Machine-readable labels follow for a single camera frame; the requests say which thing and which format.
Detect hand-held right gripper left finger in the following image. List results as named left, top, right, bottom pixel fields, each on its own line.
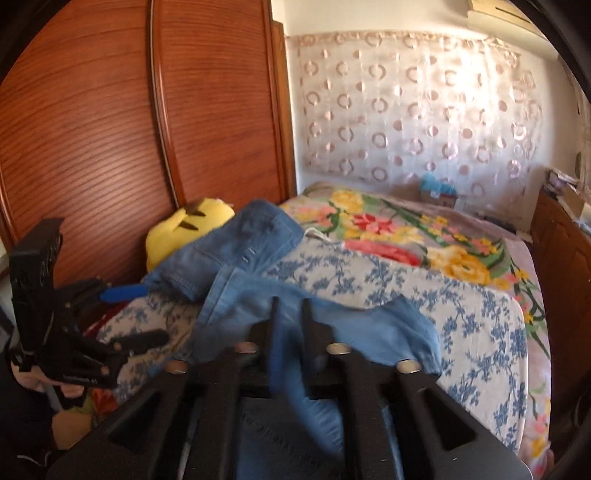
left=46, top=295, right=287, bottom=480

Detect flat cardboard box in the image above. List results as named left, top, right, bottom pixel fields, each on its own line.
left=561, top=185, right=591, bottom=217

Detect small cardboard box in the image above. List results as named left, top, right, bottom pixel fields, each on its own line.
left=420, top=185, right=460, bottom=208

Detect wooden louvered wardrobe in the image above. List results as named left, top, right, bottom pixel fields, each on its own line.
left=0, top=0, right=298, bottom=296

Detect yellow plush toy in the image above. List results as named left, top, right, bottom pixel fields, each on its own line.
left=145, top=198, right=236, bottom=273

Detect air conditioner deflector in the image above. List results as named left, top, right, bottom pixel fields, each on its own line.
left=466, top=0, right=541, bottom=31

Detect blue floral bed sheet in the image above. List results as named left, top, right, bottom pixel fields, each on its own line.
left=83, top=237, right=529, bottom=450

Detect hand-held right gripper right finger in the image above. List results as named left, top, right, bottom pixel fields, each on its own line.
left=298, top=299, right=532, bottom=480

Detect folded blue jeans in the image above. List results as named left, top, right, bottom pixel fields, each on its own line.
left=143, top=199, right=305, bottom=303

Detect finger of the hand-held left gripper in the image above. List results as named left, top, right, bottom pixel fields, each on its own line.
left=55, top=278, right=147, bottom=308
left=88, top=330, right=169, bottom=365

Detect person's left hand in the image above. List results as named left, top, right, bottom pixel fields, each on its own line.
left=11, top=362, right=88, bottom=400

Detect colourful floral blanket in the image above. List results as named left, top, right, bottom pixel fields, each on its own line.
left=281, top=182, right=552, bottom=467

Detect wooden cabinet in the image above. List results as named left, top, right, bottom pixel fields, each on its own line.
left=529, top=189, right=591, bottom=416

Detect blue denim pants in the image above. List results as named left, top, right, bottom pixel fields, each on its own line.
left=178, top=268, right=444, bottom=480

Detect person's left forearm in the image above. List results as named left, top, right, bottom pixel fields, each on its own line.
left=0, top=369, right=61, bottom=462

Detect sheer circle-patterned curtain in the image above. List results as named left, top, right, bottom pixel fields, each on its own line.
left=286, top=30, right=543, bottom=190

